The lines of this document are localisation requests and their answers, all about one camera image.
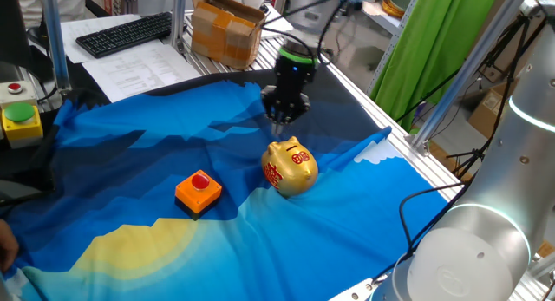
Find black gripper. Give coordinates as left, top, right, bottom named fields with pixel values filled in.
left=261, top=57, right=317, bottom=135

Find golden piggy bank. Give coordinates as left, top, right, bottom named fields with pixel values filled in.
left=260, top=135, right=320, bottom=198

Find blue mountain print cloth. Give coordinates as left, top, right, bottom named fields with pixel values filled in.
left=0, top=62, right=450, bottom=301

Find person's right hand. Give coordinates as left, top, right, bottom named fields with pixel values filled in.
left=0, top=218, right=21, bottom=274

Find taped cardboard box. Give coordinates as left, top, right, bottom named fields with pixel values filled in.
left=190, top=0, right=269, bottom=71

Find orange box red button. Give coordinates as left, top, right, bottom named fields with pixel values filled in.
left=174, top=169, right=224, bottom=222

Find white shelf rack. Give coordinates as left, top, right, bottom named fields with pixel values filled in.
left=359, top=0, right=424, bottom=96

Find printed paper sheet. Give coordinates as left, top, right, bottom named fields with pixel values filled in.
left=81, top=43, right=204, bottom=104

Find stacked ceramic plates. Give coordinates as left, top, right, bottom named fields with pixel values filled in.
left=381, top=0, right=415, bottom=19

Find green curtain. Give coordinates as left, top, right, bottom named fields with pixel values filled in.
left=369, top=0, right=500, bottom=133

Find black keyboard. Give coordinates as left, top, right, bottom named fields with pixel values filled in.
left=75, top=10, right=174, bottom=60

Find silver base mounting plate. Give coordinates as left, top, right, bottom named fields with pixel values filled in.
left=328, top=277, right=391, bottom=301

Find black tripod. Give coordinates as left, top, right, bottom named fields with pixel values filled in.
left=446, top=14, right=555, bottom=180

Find small cardboard box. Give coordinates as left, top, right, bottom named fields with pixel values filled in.
left=467, top=75, right=531, bottom=140

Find grey box red button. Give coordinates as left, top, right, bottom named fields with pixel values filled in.
left=0, top=79, right=39, bottom=112

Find yellow box green button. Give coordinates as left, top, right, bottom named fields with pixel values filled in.
left=1, top=101, right=45, bottom=150

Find black monitor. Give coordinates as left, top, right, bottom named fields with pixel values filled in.
left=0, top=0, right=35, bottom=73

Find green wrist adapter ring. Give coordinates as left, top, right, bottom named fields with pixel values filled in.
left=277, top=47, right=319, bottom=66

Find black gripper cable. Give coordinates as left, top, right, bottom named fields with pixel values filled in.
left=259, top=0, right=361, bottom=66

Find aluminium frame post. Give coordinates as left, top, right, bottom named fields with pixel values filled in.
left=409, top=0, right=534, bottom=155
left=170, top=0, right=188, bottom=54
left=37, top=0, right=74, bottom=95

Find thick black cable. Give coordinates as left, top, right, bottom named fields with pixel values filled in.
left=372, top=181, right=478, bottom=285

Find aluminium table edge rail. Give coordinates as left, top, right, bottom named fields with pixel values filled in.
left=311, top=49, right=465, bottom=202

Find grey mounted camera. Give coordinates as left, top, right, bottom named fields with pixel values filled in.
left=519, top=0, right=555, bottom=19

